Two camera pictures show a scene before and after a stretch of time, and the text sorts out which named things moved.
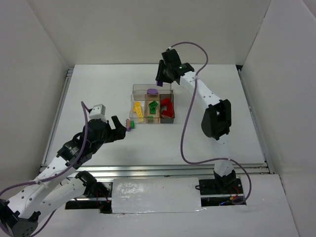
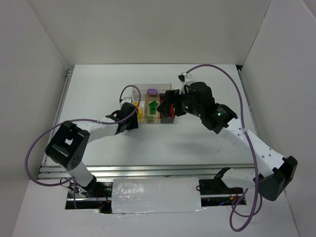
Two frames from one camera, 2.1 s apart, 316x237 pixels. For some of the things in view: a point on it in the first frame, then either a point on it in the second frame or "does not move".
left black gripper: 112,131 to 133,118
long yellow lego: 137,108 does not move
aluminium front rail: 156,171 does not move
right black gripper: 161,73 to 169,100
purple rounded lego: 152,91 does not move
